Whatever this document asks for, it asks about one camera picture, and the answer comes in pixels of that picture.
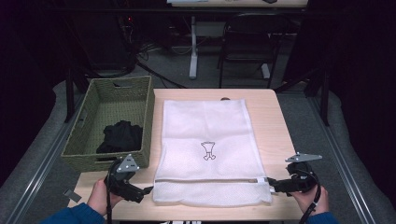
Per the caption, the metal floor rail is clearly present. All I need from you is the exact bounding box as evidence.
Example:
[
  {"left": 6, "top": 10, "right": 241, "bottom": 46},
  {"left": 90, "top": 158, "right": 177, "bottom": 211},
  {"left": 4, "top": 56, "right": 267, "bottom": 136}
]
[
  {"left": 307, "top": 96, "right": 377, "bottom": 224},
  {"left": 6, "top": 92, "right": 85, "bottom": 224}
]

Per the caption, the right hand-held gripper black cable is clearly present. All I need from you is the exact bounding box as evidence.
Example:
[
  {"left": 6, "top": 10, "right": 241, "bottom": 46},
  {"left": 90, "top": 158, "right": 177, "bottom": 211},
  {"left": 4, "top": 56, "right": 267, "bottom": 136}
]
[{"left": 298, "top": 169, "right": 322, "bottom": 224}]

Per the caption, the black floor cable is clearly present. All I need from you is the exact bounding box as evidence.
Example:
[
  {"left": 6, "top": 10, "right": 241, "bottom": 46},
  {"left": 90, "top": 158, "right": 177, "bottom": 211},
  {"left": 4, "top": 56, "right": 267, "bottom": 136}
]
[{"left": 134, "top": 60, "right": 188, "bottom": 90}]

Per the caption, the black cloth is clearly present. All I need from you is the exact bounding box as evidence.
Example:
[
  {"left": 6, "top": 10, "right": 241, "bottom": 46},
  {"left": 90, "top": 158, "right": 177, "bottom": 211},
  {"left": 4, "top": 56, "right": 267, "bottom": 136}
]
[{"left": 95, "top": 119, "right": 144, "bottom": 161}]

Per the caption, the black folding chair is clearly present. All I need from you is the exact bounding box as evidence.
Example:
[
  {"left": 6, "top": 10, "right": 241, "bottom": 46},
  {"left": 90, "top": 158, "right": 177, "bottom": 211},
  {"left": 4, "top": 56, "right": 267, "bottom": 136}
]
[{"left": 218, "top": 12, "right": 293, "bottom": 90}]

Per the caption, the person's left hand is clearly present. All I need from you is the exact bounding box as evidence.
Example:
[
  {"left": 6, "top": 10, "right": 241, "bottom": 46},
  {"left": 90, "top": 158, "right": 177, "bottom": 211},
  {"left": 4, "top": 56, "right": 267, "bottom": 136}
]
[{"left": 87, "top": 178, "right": 125, "bottom": 216}]

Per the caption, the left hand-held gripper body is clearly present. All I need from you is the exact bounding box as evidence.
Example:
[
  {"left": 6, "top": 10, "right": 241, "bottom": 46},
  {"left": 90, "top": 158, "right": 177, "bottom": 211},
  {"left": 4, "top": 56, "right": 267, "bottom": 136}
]
[{"left": 104, "top": 154, "right": 144, "bottom": 200}]

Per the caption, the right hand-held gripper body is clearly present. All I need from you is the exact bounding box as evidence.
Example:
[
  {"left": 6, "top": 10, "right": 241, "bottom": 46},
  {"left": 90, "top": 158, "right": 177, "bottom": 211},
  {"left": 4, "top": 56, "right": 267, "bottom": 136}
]
[{"left": 285, "top": 151, "right": 323, "bottom": 194}]

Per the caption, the black metal stand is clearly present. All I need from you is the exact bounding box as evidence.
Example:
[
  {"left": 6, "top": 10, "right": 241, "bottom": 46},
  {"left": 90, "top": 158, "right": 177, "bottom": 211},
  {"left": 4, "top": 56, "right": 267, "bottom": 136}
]
[
  {"left": 274, "top": 66, "right": 331, "bottom": 127},
  {"left": 64, "top": 66, "right": 92, "bottom": 124}
]

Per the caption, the white mesh laundry bag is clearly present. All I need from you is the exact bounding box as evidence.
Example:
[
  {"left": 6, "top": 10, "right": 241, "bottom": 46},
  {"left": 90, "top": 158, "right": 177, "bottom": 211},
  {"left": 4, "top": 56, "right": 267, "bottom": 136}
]
[{"left": 152, "top": 98, "right": 274, "bottom": 208}]

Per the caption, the hand-held gripper black cable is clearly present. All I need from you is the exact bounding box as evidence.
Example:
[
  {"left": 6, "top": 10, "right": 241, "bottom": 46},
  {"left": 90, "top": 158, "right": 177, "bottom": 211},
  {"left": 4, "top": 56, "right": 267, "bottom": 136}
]
[
  {"left": 106, "top": 160, "right": 114, "bottom": 224},
  {"left": 298, "top": 169, "right": 322, "bottom": 224}
]

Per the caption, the grey metal table clip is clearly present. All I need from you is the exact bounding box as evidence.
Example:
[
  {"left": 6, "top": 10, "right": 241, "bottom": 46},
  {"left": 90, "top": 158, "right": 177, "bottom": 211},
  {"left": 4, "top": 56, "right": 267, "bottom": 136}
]
[{"left": 64, "top": 189, "right": 82, "bottom": 203}]

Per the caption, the white desk leg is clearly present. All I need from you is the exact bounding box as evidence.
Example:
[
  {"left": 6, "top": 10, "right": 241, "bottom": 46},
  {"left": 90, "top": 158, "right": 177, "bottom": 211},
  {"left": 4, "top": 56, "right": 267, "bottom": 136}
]
[{"left": 188, "top": 15, "right": 199, "bottom": 80}]

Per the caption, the green woven basket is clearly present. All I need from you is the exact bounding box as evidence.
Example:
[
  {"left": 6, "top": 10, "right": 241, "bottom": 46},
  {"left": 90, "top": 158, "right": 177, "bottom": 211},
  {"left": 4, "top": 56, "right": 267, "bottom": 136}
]
[{"left": 60, "top": 75, "right": 156, "bottom": 174}]

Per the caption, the person's right hand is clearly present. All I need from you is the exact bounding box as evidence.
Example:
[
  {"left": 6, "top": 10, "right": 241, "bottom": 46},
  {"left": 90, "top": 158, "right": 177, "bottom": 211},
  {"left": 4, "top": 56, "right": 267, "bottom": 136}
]
[{"left": 290, "top": 186, "right": 330, "bottom": 216}]

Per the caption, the left hand-held gripper black cable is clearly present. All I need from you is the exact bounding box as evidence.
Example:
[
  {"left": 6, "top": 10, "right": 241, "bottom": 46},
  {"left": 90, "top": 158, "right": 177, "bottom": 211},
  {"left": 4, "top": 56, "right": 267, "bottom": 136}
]
[{"left": 106, "top": 160, "right": 114, "bottom": 224}]

